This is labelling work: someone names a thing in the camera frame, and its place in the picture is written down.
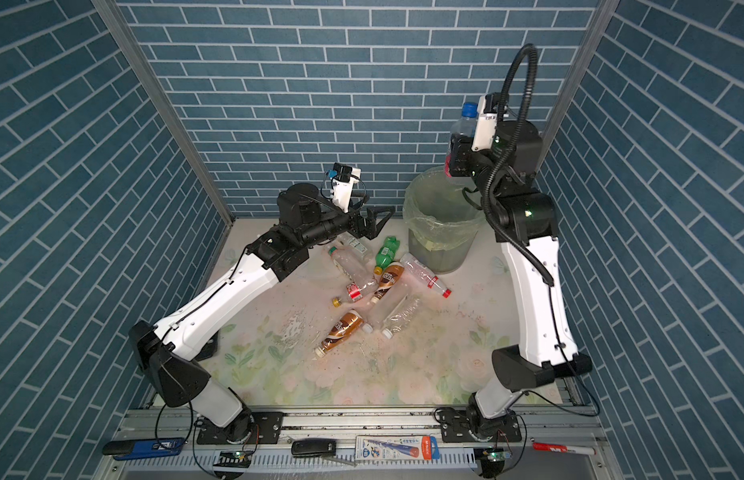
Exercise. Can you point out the blue black handheld device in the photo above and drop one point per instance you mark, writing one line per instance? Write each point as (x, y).
(125, 450)

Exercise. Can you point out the clear bottle green label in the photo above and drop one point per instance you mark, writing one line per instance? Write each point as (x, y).
(353, 267)

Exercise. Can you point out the clear square white-label bottle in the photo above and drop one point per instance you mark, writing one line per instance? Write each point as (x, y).
(357, 246)

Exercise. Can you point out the green plastic bin liner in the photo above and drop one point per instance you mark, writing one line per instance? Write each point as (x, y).
(437, 213)

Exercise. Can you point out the Fiji water bottle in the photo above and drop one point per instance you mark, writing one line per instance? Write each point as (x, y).
(461, 136)

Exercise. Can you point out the brown coffee bottle upper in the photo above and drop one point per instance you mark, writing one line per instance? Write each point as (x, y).
(389, 278)

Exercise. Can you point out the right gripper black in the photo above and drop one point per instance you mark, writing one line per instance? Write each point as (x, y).
(461, 150)

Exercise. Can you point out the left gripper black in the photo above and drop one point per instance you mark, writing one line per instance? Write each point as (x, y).
(366, 229)

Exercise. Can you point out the brown coffee bottle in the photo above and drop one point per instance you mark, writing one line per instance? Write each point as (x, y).
(389, 278)
(342, 330)

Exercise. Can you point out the clear crushed water bottle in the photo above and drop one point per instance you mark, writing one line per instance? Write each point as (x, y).
(401, 316)

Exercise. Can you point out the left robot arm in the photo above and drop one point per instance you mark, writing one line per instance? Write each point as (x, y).
(166, 351)

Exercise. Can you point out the brown coffee bottle lower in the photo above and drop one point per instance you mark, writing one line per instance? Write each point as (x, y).
(342, 330)

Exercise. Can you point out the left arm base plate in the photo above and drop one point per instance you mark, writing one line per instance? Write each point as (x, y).
(264, 427)

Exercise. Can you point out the green Sprite bottle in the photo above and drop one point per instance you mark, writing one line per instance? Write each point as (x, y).
(386, 254)

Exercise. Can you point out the grey mesh waste bin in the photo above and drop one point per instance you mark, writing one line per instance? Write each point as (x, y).
(440, 261)

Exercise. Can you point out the aluminium front rail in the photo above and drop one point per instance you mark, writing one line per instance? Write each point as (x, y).
(501, 460)

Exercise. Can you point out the red label yellow cap bottle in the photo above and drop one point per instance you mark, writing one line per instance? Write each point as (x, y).
(355, 293)

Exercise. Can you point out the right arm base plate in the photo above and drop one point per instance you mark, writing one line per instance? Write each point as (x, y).
(463, 426)

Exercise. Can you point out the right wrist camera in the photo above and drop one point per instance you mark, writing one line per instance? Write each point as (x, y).
(490, 112)

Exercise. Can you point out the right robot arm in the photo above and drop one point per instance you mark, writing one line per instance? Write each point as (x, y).
(501, 158)

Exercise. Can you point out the packaged pen blister card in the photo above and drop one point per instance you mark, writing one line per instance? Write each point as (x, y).
(392, 448)

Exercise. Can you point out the pink label red cap bottle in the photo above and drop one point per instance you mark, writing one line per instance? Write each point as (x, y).
(425, 275)

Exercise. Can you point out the red white marker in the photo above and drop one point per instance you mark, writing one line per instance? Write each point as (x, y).
(566, 449)

